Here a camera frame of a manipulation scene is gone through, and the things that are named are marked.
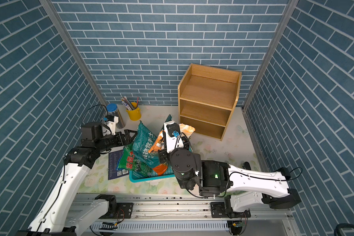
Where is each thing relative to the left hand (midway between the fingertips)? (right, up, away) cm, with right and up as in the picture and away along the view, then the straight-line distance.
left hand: (134, 133), depth 72 cm
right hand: (+18, +2, -20) cm, 27 cm away
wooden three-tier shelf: (+38, +20, +13) cm, 45 cm away
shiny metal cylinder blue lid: (-22, +13, +21) cm, 33 cm away
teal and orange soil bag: (+4, -4, +1) cm, 6 cm away
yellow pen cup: (-13, +11, +39) cm, 42 cm away
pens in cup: (-15, +18, +28) cm, 36 cm away
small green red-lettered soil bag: (-4, -14, 0) cm, 14 cm away
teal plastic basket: (-2, -25, +8) cm, 27 cm away
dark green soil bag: (+17, +7, +4) cm, 19 cm away
